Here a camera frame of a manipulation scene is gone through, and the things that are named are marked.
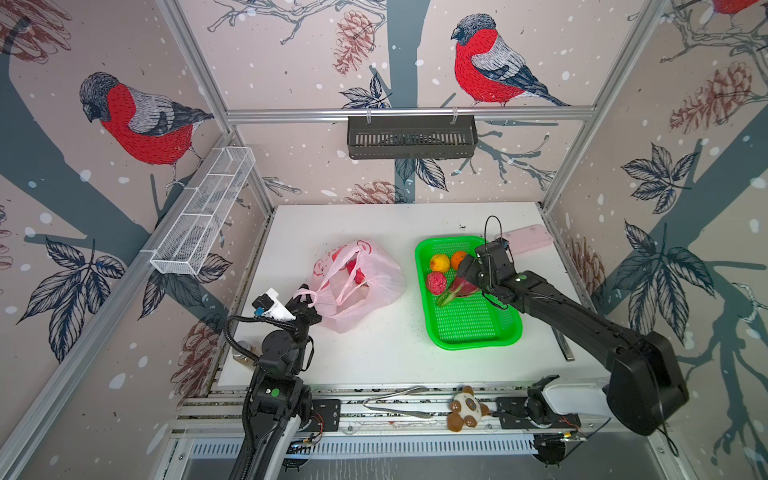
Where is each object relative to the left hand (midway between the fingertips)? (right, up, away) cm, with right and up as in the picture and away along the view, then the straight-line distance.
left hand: (306, 286), depth 73 cm
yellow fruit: (+37, +3, +24) cm, 45 cm away
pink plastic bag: (+10, -1, +9) cm, 13 cm away
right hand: (+44, +2, +14) cm, 46 cm away
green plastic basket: (+45, -14, +17) cm, 50 cm away
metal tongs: (+26, -28, +5) cm, 39 cm away
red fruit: (+35, -2, +20) cm, 41 cm away
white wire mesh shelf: (-30, +19, +6) cm, 36 cm away
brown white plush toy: (+40, -31, 0) cm, 51 cm away
